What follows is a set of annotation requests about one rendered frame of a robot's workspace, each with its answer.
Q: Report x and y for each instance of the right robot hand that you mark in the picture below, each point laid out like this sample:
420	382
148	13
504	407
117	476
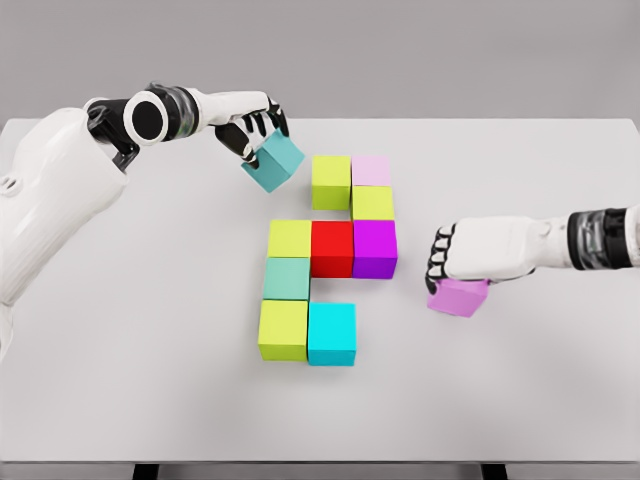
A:
480	250

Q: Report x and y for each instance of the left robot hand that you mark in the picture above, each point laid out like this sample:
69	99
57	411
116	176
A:
239	112

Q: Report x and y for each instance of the violet cube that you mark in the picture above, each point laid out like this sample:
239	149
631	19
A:
457	297

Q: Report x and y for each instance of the teal cube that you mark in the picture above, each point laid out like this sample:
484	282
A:
272	162

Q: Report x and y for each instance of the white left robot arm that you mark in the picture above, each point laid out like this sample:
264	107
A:
55	165

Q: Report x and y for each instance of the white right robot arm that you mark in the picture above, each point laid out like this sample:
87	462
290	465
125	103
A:
590	239

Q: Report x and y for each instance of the purple cube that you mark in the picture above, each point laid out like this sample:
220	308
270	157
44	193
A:
375	247

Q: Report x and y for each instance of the yellow-green cube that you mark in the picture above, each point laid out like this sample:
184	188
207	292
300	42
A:
331	180
290	239
283	330
372	202

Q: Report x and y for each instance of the pale pink cube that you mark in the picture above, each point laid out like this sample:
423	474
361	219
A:
371	170

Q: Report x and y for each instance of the red cube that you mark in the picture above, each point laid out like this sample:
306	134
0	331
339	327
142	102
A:
331	247

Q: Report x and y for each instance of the cyan cube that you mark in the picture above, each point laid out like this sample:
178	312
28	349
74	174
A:
331	332

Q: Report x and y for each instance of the mint green cube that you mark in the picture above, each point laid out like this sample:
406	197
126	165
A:
286	279

